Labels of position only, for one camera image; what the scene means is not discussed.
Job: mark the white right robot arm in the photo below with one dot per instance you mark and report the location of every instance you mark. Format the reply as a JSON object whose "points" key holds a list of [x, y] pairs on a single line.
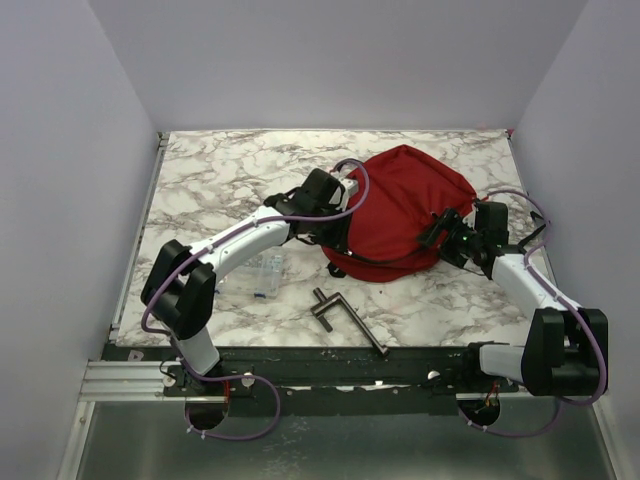
{"points": [[565, 353]]}

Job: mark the aluminium rail frame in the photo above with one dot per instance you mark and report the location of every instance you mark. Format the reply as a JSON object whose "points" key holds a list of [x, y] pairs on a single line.
{"points": [[209, 180]]}

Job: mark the red backpack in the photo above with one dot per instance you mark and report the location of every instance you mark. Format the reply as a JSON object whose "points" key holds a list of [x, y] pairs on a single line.
{"points": [[407, 189]]}

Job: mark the clear plastic bag of parts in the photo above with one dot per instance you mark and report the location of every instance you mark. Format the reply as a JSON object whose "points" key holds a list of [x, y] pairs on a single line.
{"points": [[259, 277]]}

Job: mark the dark metal T-shaped tool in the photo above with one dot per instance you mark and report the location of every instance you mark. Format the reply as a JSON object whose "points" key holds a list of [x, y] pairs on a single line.
{"points": [[336, 301]]}

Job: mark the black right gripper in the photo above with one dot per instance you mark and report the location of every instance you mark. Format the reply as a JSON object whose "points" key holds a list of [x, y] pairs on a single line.
{"points": [[450, 221]]}

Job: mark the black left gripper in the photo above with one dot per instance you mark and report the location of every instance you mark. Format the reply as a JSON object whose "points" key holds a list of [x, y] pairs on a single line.
{"points": [[339, 237]]}

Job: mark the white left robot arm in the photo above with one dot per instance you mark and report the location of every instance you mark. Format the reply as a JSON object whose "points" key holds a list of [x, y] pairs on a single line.
{"points": [[180, 289]]}

